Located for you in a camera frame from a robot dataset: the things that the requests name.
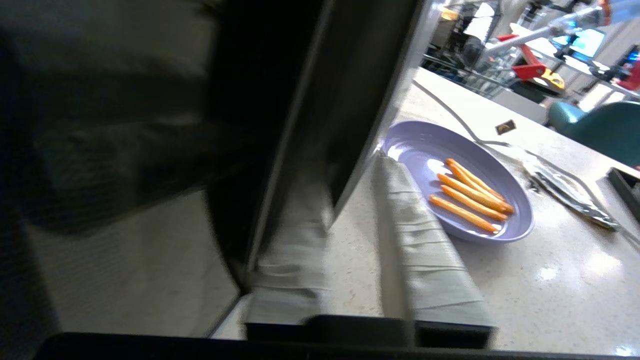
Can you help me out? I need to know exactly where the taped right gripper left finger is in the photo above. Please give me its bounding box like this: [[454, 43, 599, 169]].
[[245, 166, 334, 327]]

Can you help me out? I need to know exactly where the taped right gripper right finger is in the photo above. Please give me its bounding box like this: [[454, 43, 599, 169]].
[[372, 152, 498, 349]]

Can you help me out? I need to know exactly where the purple plastic plate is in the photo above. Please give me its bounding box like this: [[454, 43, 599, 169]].
[[380, 120, 535, 244]]

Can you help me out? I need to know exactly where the silver black microwave oven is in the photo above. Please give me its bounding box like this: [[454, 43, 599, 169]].
[[0, 0, 243, 341]]

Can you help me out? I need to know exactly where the clear plastic wrapper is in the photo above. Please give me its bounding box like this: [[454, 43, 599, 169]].
[[520, 150, 624, 232]]

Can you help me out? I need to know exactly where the black box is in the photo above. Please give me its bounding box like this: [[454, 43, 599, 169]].
[[606, 167, 640, 222]]

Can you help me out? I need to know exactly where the teal chair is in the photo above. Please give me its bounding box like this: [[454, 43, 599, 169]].
[[547, 100, 640, 169]]

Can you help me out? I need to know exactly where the red yellow tool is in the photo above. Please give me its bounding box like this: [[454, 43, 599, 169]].
[[497, 32, 566, 91]]

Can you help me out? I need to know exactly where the blue lit monitor screen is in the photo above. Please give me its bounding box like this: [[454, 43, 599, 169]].
[[565, 27, 607, 59]]

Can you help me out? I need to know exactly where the white power cable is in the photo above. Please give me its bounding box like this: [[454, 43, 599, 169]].
[[412, 80, 526, 151]]

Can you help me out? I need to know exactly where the metal wire basket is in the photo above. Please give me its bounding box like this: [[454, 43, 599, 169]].
[[422, 50, 506, 99]]

